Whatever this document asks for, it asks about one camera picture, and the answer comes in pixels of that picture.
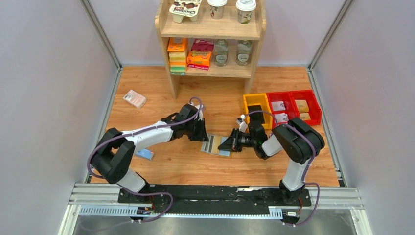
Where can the right paper coffee cup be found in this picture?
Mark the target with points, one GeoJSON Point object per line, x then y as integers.
{"type": "Point", "coordinates": [245, 10]}

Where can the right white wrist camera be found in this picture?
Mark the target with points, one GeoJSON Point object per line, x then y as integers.
{"type": "Point", "coordinates": [242, 124]}

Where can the stack of coloured sponges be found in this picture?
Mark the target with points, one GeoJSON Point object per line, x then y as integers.
{"type": "Point", "coordinates": [177, 51]}

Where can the pink white card pack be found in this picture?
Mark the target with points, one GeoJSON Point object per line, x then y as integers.
{"type": "Point", "coordinates": [135, 99]}

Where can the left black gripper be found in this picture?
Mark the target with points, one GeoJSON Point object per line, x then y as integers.
{"type": "Point", "coordinates": [199, 130]}

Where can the orange pink snack box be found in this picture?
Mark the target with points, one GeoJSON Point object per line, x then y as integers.
{"type": "Point", "coordinates": [200, 54]}

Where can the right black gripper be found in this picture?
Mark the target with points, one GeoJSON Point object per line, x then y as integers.
{"type": "Point", "coordinates": [236, 141]}

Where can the paper coffee cup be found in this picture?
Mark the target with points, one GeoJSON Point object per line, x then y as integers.
{"type": "Point", "coordinates": [217, 8]}
{"type": "Point", "coordinates": [245, 10]}

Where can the left glass bottle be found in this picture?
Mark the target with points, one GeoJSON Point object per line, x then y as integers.
{"type": "Point", "coordinates": [220, 52]}

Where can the right glass bottle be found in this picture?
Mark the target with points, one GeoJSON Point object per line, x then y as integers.
{"type": "Point", "coordinates": [243, 52]}

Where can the yellow plastic bin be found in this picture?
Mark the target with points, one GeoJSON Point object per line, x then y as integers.
{"type": "Point", "coordinates": [254, 102]}

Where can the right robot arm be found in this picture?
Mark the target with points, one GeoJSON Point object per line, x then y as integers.
{"type": "Point", "coordinates": [299, 140]}

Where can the white cards in bin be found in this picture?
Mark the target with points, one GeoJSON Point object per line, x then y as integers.
{"type": "Point", "coordinates": [280, 111]}

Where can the right red plastic bin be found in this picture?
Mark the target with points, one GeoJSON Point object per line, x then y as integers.
{"type": "Point", "coordinates": [315, 110]}

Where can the glass bottle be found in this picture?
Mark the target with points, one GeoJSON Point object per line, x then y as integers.
{"type": "Point", "coordinates": [220, 52]}
{"type": "Point", "coordinates": [243, 52]}

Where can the wooden shelf unit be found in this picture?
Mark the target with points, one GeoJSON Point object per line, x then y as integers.
{"type": "Point", "coordinates": [208, 28]}

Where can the blue small box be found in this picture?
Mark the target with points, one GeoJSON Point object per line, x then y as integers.
{"type": "Point", "coordinates": [145, 154]}

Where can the yoghurt multipack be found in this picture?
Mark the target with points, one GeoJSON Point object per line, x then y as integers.
{"type": "Point", "coordinates": [185, 8]}

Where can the black item in bin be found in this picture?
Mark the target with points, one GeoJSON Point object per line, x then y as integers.
{"type": "Point", "coordinates": [256, 112]}

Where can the aluminium rail frame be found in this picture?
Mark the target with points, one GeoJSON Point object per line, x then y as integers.
{"type": "Point", "coordinates": [105, 198]}

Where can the left paper coffee cup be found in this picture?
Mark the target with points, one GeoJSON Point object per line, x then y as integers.
{"type": "Point", "coordinates": [217, 8]}

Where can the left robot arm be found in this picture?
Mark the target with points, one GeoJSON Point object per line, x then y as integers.
{"type": "Point", "coordinates": [111, 158]}

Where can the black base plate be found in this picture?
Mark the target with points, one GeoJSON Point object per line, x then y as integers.
{"type": "Point", "coordinates": [198, 199]}

